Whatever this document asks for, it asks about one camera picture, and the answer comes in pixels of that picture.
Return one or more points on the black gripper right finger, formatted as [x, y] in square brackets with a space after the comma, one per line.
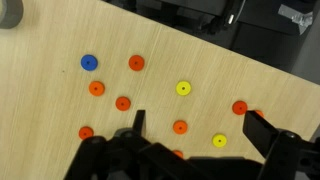
[259, 132]

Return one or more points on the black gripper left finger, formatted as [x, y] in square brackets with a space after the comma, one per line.
[139, 124]

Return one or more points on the red-orange wooden disc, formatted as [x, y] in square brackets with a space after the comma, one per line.
[123, 103]

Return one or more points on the orange wooden disc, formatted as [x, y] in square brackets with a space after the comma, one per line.
[96, 88]

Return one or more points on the red wooden disc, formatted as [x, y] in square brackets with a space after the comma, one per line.
[136, 62]

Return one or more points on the blue wooden disc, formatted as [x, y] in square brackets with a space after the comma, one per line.
[88, 62]

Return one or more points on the orange disc behind finger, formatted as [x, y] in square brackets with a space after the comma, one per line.
[260, 113]

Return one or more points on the red disc near edge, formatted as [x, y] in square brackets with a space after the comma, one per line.
[239, 107]

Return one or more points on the orange disc centre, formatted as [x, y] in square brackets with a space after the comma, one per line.
[180, 127]

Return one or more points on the yellow disc lower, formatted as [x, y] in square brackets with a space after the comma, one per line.
[219, 140]

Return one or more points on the orange disc under gripper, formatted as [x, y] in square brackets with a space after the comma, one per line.
[178, 153]

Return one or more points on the red disc far left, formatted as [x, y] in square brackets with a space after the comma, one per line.
[85, 132]

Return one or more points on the yellow wooden disc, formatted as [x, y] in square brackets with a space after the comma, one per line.
[183, 88]

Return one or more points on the grey tape roll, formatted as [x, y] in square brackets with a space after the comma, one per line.
[11, 13]

